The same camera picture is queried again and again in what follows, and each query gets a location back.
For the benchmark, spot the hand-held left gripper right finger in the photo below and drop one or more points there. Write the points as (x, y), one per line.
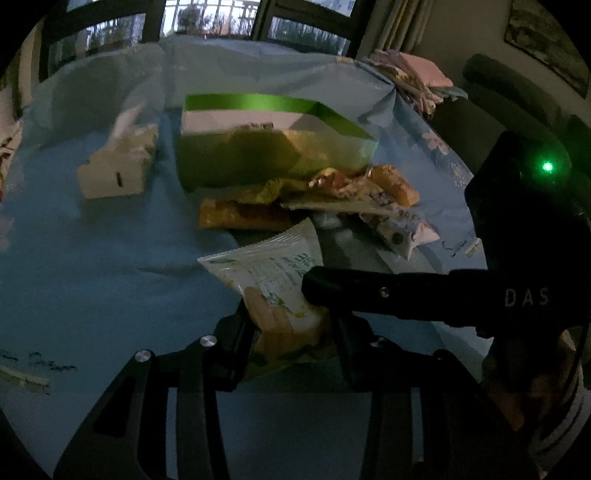
(346, 350)

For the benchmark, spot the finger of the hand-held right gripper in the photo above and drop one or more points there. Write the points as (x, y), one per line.
(369, 293)

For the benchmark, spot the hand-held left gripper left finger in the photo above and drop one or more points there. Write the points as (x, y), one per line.
(238, 341)

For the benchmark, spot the panda print snack packet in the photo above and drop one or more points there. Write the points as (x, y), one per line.
(401, 235)

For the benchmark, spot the white green snack packet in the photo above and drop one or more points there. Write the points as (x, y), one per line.
(272, 272)

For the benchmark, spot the orange white snack packet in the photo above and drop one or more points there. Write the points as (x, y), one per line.
(397, 184)

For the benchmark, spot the green cardboard box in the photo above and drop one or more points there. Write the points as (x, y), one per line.
(231, 157)

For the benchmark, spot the person's right forearm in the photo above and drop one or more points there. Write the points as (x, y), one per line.
(561, 424)

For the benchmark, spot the person's right hand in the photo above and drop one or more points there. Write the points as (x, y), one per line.
(512, 397)

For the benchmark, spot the long orange snack packet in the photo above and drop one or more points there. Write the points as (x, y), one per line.
(240, 216)

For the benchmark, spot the dark green sofa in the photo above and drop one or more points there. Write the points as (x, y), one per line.
(498, 92)

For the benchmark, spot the light blue floral bed sheet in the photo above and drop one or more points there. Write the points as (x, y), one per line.
(92, 277)

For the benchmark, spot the stack of folded pink cloths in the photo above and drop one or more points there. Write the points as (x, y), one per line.
(420, 74)

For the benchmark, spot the white tissue pack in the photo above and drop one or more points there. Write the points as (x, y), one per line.
(111, 170)

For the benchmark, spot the pale curtain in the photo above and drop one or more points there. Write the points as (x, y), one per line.
(392, 23)

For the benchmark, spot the dark-framed glass door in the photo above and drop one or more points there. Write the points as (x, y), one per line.
(152, 23)
(263, 18)

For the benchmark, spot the patterned cloth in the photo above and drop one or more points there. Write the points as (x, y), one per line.
(7, 147)

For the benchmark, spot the balcony railing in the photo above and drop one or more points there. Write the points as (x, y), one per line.
(231, 14)

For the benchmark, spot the potted plant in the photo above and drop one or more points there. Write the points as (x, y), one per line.
(196, 21)

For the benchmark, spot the framed wall picture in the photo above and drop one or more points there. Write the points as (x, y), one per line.
(545, 41)

